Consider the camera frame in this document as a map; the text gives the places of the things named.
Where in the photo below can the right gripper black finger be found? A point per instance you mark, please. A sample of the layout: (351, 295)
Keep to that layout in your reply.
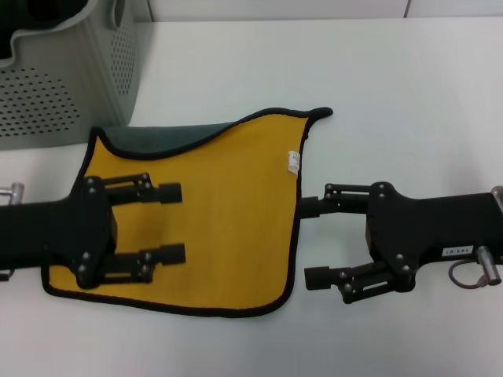
(316, 278)

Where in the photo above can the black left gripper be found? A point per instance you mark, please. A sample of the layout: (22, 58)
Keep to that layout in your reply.
(70, 228)

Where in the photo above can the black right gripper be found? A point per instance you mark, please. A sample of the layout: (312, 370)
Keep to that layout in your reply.
(432, 228)

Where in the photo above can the yellow and green towel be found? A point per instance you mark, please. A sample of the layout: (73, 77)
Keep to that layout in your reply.
(236, 235)

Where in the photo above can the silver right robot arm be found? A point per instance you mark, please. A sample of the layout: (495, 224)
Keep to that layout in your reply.
(498, 198)

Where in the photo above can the grey perforated plastic storage box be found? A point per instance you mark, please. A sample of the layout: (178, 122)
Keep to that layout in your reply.
(78, 78)

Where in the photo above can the left gripper silver plug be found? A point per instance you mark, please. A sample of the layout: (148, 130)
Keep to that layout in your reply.
(15, 193)

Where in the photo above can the gripper silver plug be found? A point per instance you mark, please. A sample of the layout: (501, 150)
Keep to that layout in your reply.
(488, 267)
(15, 193)

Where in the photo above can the right gripper silver plug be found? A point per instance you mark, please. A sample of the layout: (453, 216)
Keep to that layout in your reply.
(488, 267)

